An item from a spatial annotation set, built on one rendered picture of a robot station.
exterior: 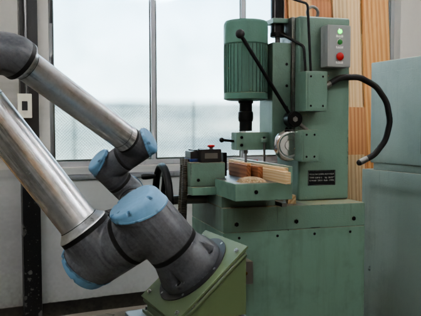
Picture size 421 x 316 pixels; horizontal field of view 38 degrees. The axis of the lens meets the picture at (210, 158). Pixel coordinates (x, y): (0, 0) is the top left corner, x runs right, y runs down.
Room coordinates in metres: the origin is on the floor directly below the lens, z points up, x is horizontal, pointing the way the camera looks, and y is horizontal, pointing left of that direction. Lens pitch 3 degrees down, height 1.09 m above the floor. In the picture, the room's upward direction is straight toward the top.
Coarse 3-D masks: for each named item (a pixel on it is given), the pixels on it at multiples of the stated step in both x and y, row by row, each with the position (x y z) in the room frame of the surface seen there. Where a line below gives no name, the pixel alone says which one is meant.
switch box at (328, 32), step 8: (328, 24) 2.32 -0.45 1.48; (328, 32) 2.32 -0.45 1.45; (336, 32) 2.33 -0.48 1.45; (344, 32) 2.34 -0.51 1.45; (328, 40) 2.32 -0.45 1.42; (336, 40) 2.33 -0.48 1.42; (344, 40) 2.34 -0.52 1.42; (328, 48) 2.32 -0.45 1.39; (336, 48) 2.33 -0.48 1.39; (344, 48) 2.34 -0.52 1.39; (328, 56) 2.32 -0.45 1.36; (344, 56) 2.34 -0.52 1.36; (328, 64) 2.32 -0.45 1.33; (336, 64) 2.33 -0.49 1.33; (344, 64) 2.34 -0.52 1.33
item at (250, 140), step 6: (234, 132) 2.39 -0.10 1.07; (240, 132) 2.36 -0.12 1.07; (246, 132) 2.37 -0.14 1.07; (252, 132) 2.38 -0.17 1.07; (258, 132) 2.38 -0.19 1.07; (264, 132) 2.39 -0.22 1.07; (234, 138) 2.38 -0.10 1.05; (240, 138) 2.36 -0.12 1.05; (246, 138) 2.37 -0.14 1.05; (252, 138) 2.38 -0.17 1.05; (258, 138) 2.38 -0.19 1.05; (234, 144) 2.38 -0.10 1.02; (240, 144) 2.36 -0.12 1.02; (246, 144) 2.37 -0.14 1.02; (252, 144) 2.38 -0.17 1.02; (258, 144) 2.38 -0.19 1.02; (246, 150) 2.40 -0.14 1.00
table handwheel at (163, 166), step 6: (156, 168) 2.35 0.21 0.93; (162, 168) 2.25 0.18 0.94; (168, 168) 2.25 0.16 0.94; (156, 174) 2.38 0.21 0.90; (162, 174) 2.27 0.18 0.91; (168, 174) 2.21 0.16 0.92; (156, 180) 2.40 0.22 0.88; (162, 180) 2.27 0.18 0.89; (168, 180) 2.20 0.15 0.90; (156, 186) 2.41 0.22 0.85; (162, 186) 2.28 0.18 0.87; (168, 186) 2.18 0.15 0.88; (162, 192) 2.29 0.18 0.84; (168, 192) 2.17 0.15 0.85; (168, 198) 2.17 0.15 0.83; (174, 198) 2.30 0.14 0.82; (192, 198) 2.32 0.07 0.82; (198, 198) 2.33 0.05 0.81; (204, 198) 2.34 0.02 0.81
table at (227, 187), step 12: (216, 180) 2.22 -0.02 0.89; (228, 180) 2.16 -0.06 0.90; (192, 192) 2.20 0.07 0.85; (204, 192) 2.21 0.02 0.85; (216, 192) 2.22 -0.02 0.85; (228, 192) 2.09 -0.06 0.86; (240, 192) 2.03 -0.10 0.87; (252, 192) 2.04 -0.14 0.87; (264, 192) 2.05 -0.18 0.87; (276, 192) 2.06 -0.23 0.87; (288, 192) 2.08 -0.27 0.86
